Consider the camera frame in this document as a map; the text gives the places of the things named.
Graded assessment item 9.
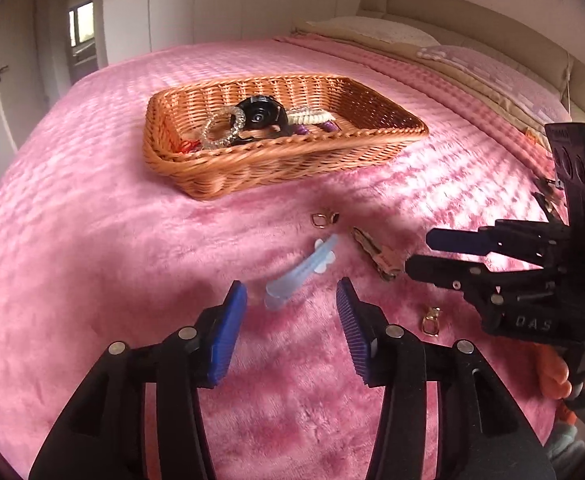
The black round object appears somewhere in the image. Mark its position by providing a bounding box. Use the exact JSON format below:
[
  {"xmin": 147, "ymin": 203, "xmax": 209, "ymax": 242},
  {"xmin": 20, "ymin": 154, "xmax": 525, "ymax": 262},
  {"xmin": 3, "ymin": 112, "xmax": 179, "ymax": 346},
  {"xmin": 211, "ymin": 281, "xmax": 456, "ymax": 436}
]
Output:
[{"xmin": 234, "ymin": 95, "xmax": 294, "ymax": 141}]

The white door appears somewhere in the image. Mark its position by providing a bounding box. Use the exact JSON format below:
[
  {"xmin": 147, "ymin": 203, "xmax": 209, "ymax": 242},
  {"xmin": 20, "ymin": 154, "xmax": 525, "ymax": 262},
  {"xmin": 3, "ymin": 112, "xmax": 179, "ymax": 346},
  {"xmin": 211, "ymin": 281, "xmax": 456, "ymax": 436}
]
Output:
[{"xmin": 0, "ymin": 4, "xmax": 49, "ymax": 152}]

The dark brown metal hair clip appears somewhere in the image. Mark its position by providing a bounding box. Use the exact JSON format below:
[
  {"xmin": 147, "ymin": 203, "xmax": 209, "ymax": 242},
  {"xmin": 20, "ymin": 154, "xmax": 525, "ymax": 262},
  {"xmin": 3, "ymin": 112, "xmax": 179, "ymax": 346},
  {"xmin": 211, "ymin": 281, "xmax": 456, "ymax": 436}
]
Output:
[{"xmin": 531, "ymin": 174, "xmax": 569, "ymax": 224}]

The pink plush blanket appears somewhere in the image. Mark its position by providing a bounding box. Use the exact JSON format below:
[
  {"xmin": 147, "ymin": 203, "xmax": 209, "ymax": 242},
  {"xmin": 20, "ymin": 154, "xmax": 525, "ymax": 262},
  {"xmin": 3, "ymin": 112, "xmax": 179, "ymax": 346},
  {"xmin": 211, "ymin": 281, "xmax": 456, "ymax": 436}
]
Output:
[{"xmin": 0, "ymin": 34, "xmax": 576, "ymax": 480}]

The white wardrobe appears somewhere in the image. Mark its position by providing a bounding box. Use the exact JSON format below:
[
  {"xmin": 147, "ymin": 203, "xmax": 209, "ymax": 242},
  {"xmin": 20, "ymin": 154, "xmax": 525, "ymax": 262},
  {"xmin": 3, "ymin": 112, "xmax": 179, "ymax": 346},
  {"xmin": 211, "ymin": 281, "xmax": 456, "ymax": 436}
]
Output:
[{"xmin": 101, "ymin": 0, "xmax": 359, "ymax": 69}]

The white dotted pillow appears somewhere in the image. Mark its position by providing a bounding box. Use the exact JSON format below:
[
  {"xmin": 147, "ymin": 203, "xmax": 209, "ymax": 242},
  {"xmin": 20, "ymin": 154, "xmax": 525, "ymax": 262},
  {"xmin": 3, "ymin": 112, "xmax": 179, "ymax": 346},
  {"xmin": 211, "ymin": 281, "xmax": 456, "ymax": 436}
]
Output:
[{"xmin": 305, "ymin": 14, "xmax": 441, "ymax": 46}]

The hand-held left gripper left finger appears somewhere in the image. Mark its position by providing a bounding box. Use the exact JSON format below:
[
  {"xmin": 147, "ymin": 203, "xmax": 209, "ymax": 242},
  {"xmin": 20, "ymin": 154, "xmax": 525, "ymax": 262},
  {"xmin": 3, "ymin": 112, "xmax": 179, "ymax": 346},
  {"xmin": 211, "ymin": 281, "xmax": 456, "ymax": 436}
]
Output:
[{"xmin": 30, "ymin": 280, "xmax": 248, "ymax": 480}]

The light blue hair clip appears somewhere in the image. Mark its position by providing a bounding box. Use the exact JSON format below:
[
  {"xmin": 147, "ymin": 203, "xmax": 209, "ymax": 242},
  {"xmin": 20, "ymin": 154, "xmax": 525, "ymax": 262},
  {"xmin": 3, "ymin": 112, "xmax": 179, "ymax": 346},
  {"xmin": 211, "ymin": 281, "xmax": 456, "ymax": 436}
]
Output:
[{"xmin": 264, "ymin": 233, "xmax": 341, "ymax": 311}]

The brown patterned hair clip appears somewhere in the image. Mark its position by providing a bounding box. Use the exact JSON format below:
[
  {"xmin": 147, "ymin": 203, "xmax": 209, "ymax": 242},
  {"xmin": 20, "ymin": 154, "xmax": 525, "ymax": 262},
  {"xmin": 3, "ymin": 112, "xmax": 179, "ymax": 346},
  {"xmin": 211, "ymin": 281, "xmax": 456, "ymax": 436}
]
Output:
[{"xmin": 349, "ymin": 226, "xmax": 405, "ymax": 282}]

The brown wicker basket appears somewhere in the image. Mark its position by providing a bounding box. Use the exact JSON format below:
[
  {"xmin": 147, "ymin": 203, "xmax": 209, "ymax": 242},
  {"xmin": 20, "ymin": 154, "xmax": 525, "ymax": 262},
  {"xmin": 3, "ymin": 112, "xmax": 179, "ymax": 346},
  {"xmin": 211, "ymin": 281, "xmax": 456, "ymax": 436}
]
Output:
[{"xmin": 142, "ymin": 75, "xmax": 430, "ymax": 202}]

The clear crystal bead bracelet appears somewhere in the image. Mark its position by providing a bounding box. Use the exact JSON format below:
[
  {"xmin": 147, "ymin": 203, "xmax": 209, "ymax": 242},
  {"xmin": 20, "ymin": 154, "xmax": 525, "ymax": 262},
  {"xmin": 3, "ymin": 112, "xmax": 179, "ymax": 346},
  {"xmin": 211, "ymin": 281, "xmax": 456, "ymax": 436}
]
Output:
[{"xmin": 199, "ymin": 107, "xmax": 248, "ymax": 151}]

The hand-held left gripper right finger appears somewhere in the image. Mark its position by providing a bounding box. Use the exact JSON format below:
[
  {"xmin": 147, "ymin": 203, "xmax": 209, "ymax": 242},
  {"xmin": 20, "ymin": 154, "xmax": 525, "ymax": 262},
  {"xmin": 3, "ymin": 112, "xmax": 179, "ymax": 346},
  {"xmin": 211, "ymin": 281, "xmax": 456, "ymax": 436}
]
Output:
[{"xmin": 336, "ymin": 277, "xmax": 556, "ymax": 480}]

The beige quilt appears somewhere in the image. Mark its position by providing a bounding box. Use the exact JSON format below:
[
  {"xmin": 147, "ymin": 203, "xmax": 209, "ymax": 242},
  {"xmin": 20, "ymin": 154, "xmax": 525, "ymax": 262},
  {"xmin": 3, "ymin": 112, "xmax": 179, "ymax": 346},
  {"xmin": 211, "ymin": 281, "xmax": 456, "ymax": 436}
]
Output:
[{"xmin": 292, "ymin": 22, "xmax": 569, "ymax": 137}]

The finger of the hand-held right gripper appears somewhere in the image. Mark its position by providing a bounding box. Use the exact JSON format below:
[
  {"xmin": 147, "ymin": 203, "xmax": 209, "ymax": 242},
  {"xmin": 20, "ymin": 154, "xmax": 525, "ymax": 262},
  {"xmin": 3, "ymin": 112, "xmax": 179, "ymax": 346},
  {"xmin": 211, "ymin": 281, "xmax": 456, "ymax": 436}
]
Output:
[
  {"xmin": 405, "ymin": 254, "xmax": 569, "ymax": 307},
  {"xmin": 427, "ymin": 219, "xmax": 572, "ymax": 262}
]

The pink patterned pillow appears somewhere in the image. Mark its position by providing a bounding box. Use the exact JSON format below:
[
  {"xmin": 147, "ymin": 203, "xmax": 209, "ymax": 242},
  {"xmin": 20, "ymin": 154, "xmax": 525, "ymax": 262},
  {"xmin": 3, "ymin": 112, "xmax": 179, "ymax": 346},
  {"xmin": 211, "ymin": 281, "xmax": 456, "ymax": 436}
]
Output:
[{"xmin": 415, "ymin": 43, "xmax": 574, "ymax": 126}]

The person's right forearm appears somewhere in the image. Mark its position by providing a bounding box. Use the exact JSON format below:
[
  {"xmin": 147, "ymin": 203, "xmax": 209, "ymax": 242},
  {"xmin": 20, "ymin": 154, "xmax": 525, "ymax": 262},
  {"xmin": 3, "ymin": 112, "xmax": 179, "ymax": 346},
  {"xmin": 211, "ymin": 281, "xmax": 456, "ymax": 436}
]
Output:
[{"xmin": 543, "ymin": 365, "xmax": 585, "ymax": 480}]

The person's right hand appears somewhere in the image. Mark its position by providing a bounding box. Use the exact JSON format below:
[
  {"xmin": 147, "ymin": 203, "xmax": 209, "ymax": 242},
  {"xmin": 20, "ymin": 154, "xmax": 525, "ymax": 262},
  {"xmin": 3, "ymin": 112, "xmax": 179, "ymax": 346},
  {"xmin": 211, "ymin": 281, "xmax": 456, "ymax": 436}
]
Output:
[{"xmin": 538, "ymin": 346, "xmax": 574, "ymax": 401}]

